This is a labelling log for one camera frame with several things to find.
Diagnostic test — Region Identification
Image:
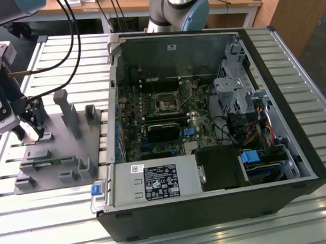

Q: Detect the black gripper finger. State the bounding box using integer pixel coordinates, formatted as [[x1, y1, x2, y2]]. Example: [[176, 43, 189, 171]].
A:
[[24, 96, 51, 141], [12, 122, 27, 142]]

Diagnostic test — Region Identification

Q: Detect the silver square CPU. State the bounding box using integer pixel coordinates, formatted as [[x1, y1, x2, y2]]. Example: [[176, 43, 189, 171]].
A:
[[21, 123, 40, 142]]

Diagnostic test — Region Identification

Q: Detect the CPU socket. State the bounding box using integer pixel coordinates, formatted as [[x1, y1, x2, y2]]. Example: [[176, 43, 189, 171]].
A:
[[153, 91, 184, 115]]

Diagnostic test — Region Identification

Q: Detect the grey parts rack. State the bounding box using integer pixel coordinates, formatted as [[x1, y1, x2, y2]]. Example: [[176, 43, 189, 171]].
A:
[[10, 88, 105, 196]]

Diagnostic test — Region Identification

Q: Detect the green RAM stick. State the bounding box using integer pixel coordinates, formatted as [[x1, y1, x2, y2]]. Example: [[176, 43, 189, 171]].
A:
[[32, 156, 74, 169]]

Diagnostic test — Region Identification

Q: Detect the blue case latch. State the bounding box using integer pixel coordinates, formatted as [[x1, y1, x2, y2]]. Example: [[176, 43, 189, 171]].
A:
[[91, 184, 105, 197]]

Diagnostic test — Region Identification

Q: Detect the silver power supply unit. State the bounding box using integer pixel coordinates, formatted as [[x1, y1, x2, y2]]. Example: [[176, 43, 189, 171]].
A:
[[110, 159, 204, 209]]

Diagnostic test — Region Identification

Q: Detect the black graphics card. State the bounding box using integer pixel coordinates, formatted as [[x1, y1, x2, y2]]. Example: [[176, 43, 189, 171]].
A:
[[146, 121, 181, 143]]

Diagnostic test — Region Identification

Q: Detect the metal socket cover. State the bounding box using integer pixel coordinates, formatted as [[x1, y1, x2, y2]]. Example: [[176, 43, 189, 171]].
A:
[[177, 79, 200, 103]]

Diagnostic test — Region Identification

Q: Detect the metal locking lever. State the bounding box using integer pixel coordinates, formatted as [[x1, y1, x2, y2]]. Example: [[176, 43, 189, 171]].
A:
[[180, 85, 201, 108]]

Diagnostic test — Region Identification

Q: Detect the silver chipset heatsink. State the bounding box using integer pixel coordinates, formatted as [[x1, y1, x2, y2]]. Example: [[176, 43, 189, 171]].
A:
[[183, 141, 201, 155]]

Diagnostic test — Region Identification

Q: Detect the green motherboard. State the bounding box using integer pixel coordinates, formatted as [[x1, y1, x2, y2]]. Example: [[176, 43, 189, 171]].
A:
[[115, 78, 226, 163]]

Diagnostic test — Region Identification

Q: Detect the black open PC case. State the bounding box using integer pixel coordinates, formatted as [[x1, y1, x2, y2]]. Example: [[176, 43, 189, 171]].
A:
[[90, 24, 326, 244]]

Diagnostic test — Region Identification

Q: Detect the black plastic shroud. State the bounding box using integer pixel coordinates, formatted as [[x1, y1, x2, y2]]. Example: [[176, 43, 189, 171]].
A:
[[193, 145, 249, 193]]

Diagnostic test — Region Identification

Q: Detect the silver metal drive cage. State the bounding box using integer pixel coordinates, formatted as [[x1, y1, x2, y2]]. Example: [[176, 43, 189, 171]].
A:
[[211, 40, 274, 119]]

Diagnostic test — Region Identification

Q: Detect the blue disk carrier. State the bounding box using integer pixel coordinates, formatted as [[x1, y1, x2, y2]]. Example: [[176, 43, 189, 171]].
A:
[[240, 149, 261, 165]]

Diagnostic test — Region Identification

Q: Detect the wooden desk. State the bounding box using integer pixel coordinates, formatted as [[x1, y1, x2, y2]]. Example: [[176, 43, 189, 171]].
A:
[[27, 0, 264, 36]]

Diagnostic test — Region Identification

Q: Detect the wooden cabinet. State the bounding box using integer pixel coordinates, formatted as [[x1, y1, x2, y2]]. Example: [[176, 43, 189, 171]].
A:
[[268, 0, 326, 60]]

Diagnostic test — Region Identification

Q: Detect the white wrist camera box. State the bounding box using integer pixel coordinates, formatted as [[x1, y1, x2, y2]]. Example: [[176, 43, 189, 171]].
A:
[[0, 91, 21, 134]]

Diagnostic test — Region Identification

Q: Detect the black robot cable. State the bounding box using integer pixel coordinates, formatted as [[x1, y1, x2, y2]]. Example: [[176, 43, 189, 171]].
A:
[[20, 0, 85, 104]]

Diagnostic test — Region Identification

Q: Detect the dark hanging cable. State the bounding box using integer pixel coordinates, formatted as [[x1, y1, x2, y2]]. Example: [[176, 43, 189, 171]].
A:
[[94, 0, 128, 34]]

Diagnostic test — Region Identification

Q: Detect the black internal cable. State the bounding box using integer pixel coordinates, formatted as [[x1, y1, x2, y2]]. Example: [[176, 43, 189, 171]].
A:
[[206, 83, 241, 148]]

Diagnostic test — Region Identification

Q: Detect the coloured power wire bundle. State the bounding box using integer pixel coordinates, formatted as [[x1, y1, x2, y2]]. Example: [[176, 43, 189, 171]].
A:
[[242, 104, 277, 150]]

